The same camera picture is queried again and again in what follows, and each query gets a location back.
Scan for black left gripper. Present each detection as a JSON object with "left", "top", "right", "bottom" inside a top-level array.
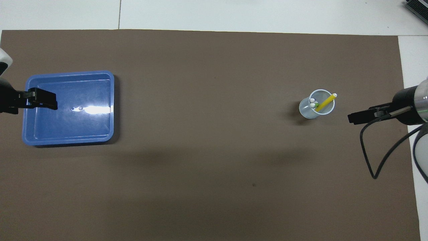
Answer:
[{"left": 0, "top": 78, "right": 58, "bottom": 115}]

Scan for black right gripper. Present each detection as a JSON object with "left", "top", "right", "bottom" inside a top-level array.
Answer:
[{"left": 348, "top": 86, "right": 422, "bottom": 126}]

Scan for blue plastic tray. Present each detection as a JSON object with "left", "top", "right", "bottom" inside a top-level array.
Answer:
[{"left": 22, "top": 70, "right": 115, "bottom": 147}]

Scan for yellow pen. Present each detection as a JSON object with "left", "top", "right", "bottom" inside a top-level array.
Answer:
[{"left": 314, "top": 93, "right": 337, "bottom": 112}]

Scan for clear plastic cup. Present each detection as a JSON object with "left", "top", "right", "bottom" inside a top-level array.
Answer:
[{"left": 299, "top": 89, "right": 335, "bottom": 119}]

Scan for grey ribbed device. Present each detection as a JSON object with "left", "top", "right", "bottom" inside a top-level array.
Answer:
[{"left": 404, "top": 0, "right": 428, "bottom": 20}]

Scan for brown paper table mat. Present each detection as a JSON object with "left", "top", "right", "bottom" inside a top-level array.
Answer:
[{"left": 0, "top": 29, "right": 421, "bottom": 241}]

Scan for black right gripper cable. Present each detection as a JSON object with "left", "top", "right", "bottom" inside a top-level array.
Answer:
[{"left": 360, "top": 114, "right": 424, "bottom": 180}]

